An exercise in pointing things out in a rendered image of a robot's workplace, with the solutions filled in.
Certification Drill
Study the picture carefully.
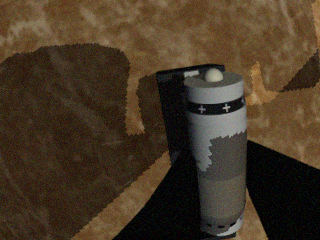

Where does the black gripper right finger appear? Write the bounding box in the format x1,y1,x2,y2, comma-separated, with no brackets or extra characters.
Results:
245,140,320,240

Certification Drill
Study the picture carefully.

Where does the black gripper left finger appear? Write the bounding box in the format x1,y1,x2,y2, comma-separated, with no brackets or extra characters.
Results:
112,149,201,240

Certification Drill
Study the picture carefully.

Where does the grey cylindrical battery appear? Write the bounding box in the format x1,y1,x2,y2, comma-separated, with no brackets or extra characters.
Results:
184,68,248,236

